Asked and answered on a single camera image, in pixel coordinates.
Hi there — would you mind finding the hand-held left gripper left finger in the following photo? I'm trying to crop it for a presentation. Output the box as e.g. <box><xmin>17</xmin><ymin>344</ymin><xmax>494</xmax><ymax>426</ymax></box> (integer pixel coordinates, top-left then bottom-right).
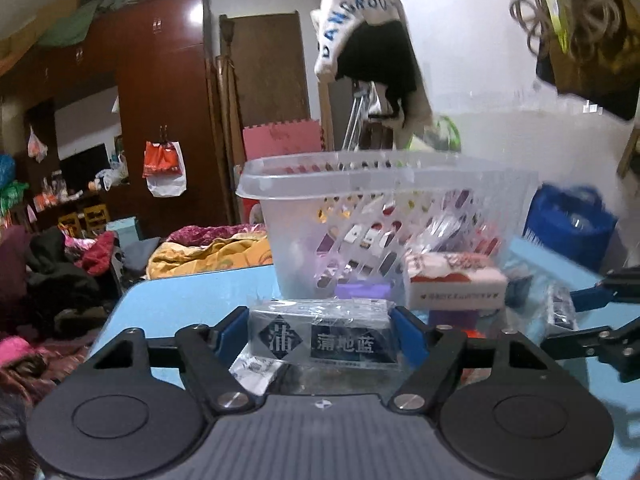
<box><xmin>87</xmin><ymin>306</ymin><xmax>252</xmax><ymax>414</ymax></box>

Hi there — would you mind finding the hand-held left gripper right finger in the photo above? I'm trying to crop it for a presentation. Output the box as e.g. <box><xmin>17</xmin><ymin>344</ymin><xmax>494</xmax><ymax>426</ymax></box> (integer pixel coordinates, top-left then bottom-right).
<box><xmin>389</xmin><ymin>305</ymin><xmax>552</xmax><ymax>414</ymax></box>

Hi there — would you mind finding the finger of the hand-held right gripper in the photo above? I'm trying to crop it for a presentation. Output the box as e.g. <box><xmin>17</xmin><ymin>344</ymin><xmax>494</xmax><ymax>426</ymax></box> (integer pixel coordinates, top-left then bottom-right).
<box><xmin>542</xmin><ymin>327</ymin><xmax>614</xmax><ymax>362</ymax></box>
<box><xmin>570</xmin><ymin>268</ymin><xmax>640</xmax><ymax>312</ymax></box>

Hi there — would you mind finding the dark packet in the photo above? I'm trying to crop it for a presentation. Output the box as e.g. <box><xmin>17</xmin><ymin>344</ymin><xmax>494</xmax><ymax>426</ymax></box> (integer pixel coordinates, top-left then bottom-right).
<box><xmin>545</xmin><ymin>284</ymin><xmax>579</xmax><ymax>332</ymax></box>

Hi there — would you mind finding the white box with red label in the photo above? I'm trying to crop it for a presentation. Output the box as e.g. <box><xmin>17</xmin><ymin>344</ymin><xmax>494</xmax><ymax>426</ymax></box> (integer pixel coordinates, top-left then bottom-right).
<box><xmin>404</xmin><ymin>253</ymin><xmax>508</xmax><ymax>312</ymax></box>

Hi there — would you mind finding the silver black box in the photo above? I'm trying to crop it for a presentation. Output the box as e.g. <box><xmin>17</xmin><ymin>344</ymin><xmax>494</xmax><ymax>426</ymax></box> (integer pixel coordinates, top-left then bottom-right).
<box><xmin>231</xmin><ymin>298</ymin><xmax>403</xmax><ymax>395</ymax></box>

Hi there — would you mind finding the white plastic basket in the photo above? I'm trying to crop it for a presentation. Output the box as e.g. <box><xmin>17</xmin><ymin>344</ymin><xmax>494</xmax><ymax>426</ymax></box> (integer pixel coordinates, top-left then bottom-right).
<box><xmin>235</xmin><ymin>149</ymin><xmax>538</xmax><ymax>301</ymax></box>

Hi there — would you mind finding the purple packet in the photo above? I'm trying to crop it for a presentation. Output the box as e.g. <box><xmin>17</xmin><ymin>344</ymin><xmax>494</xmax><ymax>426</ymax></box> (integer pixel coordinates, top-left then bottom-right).
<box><xmin>334</xmin><ymin>282</ymin><xmax>480</xmax><ymax>331</ymax></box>

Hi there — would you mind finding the blue bucket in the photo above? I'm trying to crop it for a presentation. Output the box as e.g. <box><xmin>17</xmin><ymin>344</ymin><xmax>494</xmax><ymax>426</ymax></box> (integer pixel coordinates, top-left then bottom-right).
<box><xmin>522</xmin><ymin>185</ymin><xmax>619</xmax><ymax>272</ymax></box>

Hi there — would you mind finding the yellow cloth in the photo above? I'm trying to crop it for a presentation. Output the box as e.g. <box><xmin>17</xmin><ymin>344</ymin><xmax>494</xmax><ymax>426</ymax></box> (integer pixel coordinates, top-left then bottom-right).
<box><xmin>147</xmin><ymin>235</ymin><xmax>274</xmax><ymax>281</ymax></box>

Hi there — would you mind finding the maroon floral blanket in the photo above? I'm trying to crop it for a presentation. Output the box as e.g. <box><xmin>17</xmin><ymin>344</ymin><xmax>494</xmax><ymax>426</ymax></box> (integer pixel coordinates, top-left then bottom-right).
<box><xmin>166</xmin><ymin>224</ymin><xmax>267</xmax><ymax>247</ymax></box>

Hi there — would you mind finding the teal box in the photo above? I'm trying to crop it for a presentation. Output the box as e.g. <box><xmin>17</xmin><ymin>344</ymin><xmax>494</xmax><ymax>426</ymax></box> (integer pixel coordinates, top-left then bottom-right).
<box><xmin>107</xmin><ymin>217</ymin><xmax>139</xmax><ymax>242</ymax></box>

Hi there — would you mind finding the red clothing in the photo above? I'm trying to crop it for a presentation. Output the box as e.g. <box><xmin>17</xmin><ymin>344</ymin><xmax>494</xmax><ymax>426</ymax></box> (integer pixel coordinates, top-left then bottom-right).
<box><xmin>81</xmin><ymin>231</ymin><xmax>117</xmax><ymax>275</ymax></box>

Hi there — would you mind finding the orange white hanging bag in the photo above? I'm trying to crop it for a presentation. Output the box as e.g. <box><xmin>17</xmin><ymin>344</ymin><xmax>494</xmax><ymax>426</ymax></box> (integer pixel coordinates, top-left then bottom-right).
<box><xmin>142</xmin><ymin>140</ymin><xmax>187</xmax><ymax>197</ymax></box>

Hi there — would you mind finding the dark clothing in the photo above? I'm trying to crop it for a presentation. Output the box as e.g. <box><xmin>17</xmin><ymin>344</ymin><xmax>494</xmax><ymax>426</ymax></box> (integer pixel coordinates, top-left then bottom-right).
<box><xmin>24</xmin><ymin>226</ymin><xmax>103</xmax><ymax>333</ymax></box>

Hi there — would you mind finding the pink foam mat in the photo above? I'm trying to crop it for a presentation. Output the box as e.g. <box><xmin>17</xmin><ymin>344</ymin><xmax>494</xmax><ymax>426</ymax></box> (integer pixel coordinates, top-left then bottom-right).
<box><xmin>242</xmin><ymin>119</ymin><xmax>322</xmax><ymax>162</ymax></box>

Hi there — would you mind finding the green white shopping bag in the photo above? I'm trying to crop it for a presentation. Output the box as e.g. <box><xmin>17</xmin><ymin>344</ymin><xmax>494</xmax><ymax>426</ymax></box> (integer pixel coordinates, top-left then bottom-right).
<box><xmin>409</xmin><ymin>115</ymin><xmax>462</xmax><ymax>154</ymax></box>

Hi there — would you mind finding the metal folding rack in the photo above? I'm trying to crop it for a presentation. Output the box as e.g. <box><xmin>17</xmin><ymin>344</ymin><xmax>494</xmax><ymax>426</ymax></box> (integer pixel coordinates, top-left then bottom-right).
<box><xmin>344</xmin><ymin>80</ymin><xmax>382</xmax><ymax>152</ymax></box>

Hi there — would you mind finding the black television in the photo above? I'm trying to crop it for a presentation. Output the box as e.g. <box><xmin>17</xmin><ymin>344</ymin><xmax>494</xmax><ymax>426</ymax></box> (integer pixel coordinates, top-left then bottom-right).
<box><xmin>59</xmin><ymin>142</ymin><xmax>109</xmax><ymax>194</ymax></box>

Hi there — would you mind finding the olive hanging bag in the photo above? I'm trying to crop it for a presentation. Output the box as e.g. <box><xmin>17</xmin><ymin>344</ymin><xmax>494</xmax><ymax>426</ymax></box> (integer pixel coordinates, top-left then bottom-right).
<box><xmin>534</xmin><ymin>0</ymin><xmax>640</xmax><ymax>122</ymax></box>

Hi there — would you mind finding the brown wooden wardrobe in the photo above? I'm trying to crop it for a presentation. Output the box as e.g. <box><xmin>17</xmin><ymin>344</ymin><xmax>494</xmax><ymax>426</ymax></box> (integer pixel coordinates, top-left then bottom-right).
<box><xmin>0</xmin><ymin>0</ymin><xmax>223</xmax><ymax>241</ymax></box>

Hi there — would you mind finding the green plastic bag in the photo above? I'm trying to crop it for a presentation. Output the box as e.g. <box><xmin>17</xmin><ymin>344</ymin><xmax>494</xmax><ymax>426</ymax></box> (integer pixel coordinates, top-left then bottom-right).
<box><xmin>0</xmin><ymin>181</ymin><xmax>30</xmax><ymax>212</ymax></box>

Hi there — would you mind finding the brown wooden door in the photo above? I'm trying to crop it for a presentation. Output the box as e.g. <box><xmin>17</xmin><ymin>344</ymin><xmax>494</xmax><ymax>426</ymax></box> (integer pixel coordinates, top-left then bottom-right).
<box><xmin>220</xmin><ymin>12</ymin><xmax>312</xmax><ymax>161</ymax></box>

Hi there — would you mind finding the pink white plastic bag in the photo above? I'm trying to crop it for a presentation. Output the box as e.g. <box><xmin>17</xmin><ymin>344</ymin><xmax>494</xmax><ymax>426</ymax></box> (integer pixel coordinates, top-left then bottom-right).
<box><xmin>27</xmin><ymin>126</ymin><xmax>49</xmax><ymax>164</ymax></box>

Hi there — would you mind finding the black garment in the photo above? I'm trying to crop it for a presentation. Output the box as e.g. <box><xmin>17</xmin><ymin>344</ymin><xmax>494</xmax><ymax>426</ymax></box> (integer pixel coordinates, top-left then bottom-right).
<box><xmin>335</xmin><ymin>22</ymin><xmax>419</xmax><ymax>107</ymax></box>

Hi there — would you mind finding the white lettered garment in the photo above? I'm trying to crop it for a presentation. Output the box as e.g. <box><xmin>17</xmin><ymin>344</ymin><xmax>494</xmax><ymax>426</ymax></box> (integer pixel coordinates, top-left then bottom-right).
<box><xmin>311</xmin><ymin>0</ymin><xmax>434</xmax><ymax>133</ymax></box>

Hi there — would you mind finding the green cloth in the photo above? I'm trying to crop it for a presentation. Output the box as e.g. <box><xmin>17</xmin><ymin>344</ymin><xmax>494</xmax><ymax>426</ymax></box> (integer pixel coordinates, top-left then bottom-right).
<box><xmin>35</xmin><ymin>0</ymin><xmax>166</xmax><ymax>49</ymax></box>

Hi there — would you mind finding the coiled cord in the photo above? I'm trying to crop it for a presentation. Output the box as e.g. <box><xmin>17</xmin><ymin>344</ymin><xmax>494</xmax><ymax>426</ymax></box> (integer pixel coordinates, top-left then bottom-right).
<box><xmin>509</xmin><ymin>0</ymin><xmax>622</xmax><ymax>57</ymax></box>

